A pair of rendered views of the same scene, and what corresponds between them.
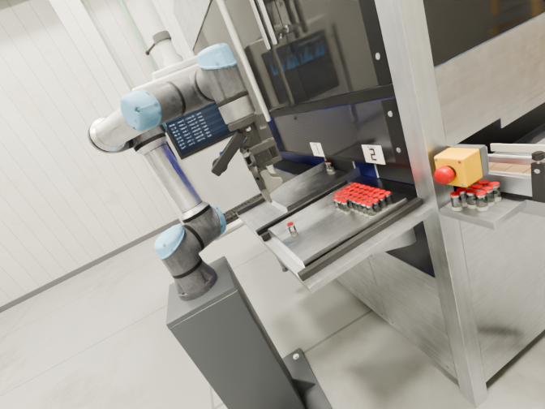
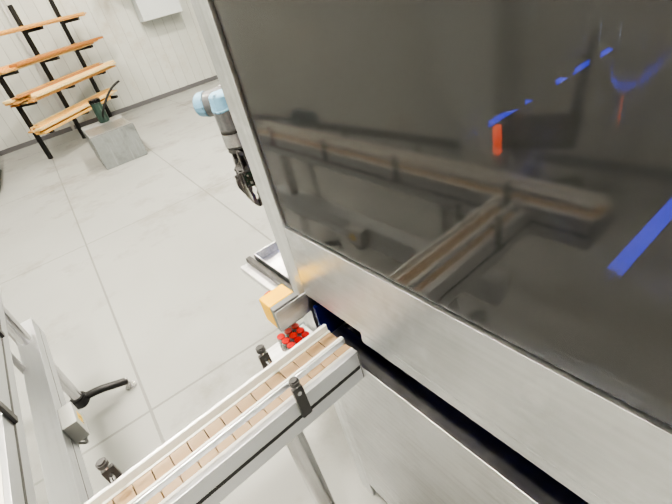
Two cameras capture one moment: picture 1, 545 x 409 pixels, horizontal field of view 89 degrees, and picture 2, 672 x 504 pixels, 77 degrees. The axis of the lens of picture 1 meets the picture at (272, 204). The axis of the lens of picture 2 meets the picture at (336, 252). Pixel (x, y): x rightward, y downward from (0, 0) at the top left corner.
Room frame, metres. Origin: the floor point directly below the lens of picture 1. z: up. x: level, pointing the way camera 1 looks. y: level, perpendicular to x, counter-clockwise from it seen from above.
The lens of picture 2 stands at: (0.48, -1.25, 1.66)
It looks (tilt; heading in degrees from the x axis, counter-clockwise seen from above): 34 degrees down; 72
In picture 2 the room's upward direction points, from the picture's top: 15 degrees counter-clockwise
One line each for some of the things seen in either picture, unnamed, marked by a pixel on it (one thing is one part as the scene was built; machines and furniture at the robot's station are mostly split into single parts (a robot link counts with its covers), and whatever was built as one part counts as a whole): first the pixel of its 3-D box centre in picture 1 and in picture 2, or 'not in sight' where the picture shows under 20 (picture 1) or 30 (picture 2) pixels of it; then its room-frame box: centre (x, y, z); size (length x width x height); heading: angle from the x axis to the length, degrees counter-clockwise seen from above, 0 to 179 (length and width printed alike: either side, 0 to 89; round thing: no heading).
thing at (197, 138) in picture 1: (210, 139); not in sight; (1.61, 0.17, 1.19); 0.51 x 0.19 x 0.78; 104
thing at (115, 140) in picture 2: not in sight; (110, 122); (-0.07, 5.54, 0.46); 0.92 x 0.73 x 0.91; 100
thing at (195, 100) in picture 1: (192, 92); not in sight; (0.73, 0.07, 1.37); 0.11 x 0.11 x 0.08; 41
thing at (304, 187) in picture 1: (308, 185); not in sight; (1.11, -0.17, 0.90); 0.34 x 0.26 x 0.04; 104
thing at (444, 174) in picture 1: (445, 174); not in sight; (0.56, -0.39, 0.99); 0.04 x 0.04 x 0.04; 14
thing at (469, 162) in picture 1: (460, 165); (281, 307); (0.57, -0.43, 1.00); 0.08 x 0.07 x 0.07; 104
